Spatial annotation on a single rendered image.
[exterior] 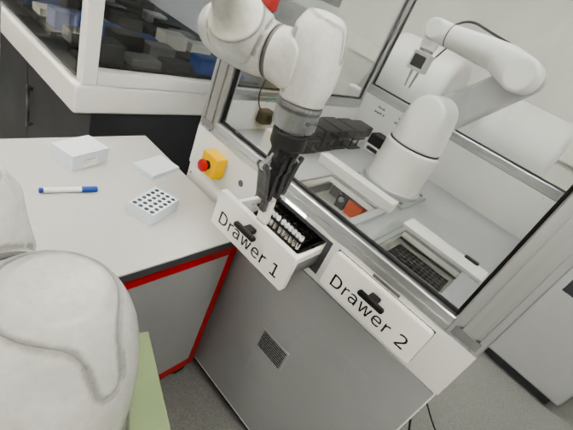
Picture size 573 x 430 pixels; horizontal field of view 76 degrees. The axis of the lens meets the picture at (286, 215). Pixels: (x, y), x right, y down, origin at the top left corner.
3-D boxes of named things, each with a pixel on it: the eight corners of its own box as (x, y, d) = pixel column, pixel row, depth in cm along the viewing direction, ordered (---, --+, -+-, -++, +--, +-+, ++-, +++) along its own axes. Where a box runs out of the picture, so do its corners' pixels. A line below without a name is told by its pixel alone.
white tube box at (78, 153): (72, 171, 107) (72, 156, 104) (49, 158, 108) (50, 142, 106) (107, 161, 117) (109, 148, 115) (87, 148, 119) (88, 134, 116)
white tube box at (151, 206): (150, 226, 101) (153, 215, 99) (124, 212, 102) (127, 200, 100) (176, 209, 111) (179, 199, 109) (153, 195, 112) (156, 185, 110)
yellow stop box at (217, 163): (209, 180, 116) (216, 160, 112) (196, 168, 119) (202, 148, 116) (222, 178, 120) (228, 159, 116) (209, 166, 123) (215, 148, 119)
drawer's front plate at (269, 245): (279, 292, 90) (296, 259, 85) (210, 220, 103) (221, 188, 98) (284, 289, 92) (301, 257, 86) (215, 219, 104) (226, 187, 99)
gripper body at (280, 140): (292, 138, 69) (278, 180, 74) (318, 135, 75) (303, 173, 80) (264, 120, 73) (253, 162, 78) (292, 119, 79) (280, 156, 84)
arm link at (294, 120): (332, 110, 72) (321, 137, 75) (298, 90, 76) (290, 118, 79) (303, 112, 66) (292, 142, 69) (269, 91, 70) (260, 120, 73)
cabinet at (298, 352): (304, 525, 125) (441, 400, 84) (147, 310, 169) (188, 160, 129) (413, 380, 196) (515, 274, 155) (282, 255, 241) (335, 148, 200)
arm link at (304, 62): (334, 107, 74) (280, 82, 77) (366, 24, 65) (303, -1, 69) (313, 116, 65) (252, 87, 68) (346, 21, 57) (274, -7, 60)
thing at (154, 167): (152, 180, 119) (153, 176, 118) (131, 166, 120) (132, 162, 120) (178, 171, 129) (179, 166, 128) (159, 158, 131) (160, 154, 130)
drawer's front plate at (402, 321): (406, 364, 87) (432, 335, 81) (318, 281, 99) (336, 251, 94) (409, 361, 88) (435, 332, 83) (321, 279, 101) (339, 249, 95)
